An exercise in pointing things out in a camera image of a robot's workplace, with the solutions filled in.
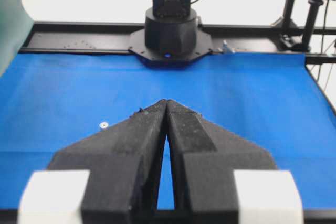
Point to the black camera stand post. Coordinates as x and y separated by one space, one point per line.
310 23

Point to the blue table mat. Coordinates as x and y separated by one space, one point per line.
51 100

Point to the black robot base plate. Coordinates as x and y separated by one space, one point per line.
170 49

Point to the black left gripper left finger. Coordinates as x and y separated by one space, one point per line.
124 162

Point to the black aluminium frame rail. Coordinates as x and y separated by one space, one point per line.
121 38

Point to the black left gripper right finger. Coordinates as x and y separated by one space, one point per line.
204 156

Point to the small silver washer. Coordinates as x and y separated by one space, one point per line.
103 125

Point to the green cloth curtain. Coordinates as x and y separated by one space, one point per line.
16 25

